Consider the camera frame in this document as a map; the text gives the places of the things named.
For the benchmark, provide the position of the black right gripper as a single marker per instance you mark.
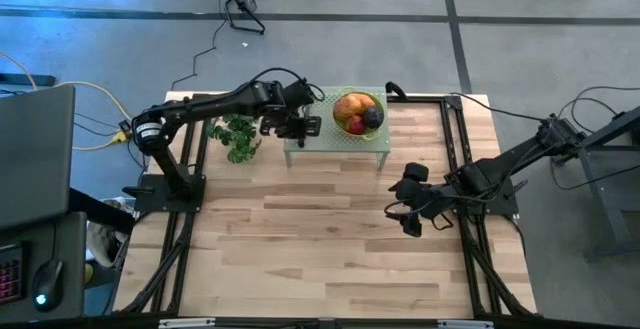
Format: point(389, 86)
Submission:
point(425, 196)

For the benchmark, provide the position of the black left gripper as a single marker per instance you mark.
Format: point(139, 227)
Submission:
point(292, 106)

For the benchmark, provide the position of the red toy apple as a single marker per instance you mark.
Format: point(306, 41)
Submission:
point(356, 125)

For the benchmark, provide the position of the green colander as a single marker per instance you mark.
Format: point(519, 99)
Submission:
point(372, 133)

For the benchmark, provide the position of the dark purple toy fruit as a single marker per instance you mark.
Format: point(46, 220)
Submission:
point(373, 117)

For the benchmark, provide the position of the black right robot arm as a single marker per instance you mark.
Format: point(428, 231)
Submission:
point(510, 166)

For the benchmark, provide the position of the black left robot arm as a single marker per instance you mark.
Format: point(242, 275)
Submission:
point(210, 105)

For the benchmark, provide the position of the green perforated metal shelf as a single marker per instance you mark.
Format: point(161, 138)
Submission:
point(310, 141)

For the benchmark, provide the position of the potted green plant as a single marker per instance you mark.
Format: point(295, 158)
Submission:
point(237, 136)

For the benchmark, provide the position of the black curved clamp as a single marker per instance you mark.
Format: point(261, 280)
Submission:
point(396, 89)

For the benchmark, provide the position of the power strip with yellow plug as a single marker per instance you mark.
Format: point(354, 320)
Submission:
point(122, 133)

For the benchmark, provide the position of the grey metal stand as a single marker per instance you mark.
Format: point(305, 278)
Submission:
point(610, 189)

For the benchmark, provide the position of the white plastic bag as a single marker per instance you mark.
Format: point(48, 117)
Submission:
point(105, 239)

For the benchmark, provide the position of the yellow-green ball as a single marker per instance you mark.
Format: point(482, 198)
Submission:
point(89, 273)

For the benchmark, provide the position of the dark grey side desk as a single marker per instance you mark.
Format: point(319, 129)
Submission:
point(70, 249)

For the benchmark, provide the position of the grey flat panel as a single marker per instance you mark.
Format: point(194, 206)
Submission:
point(35, 154)

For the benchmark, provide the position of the black flat bar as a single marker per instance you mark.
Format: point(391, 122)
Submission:
point(25, 79)

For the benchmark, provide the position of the black computer mouse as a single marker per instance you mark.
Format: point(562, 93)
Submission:
point(47, 286)

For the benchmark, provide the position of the backlit keypad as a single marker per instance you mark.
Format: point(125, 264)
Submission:
point(10, 279)

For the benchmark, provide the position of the black aluminium table frame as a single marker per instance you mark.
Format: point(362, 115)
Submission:
point(425, 100)

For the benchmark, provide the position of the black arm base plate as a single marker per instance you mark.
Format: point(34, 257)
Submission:
point(500, 206)
point(150, 200)

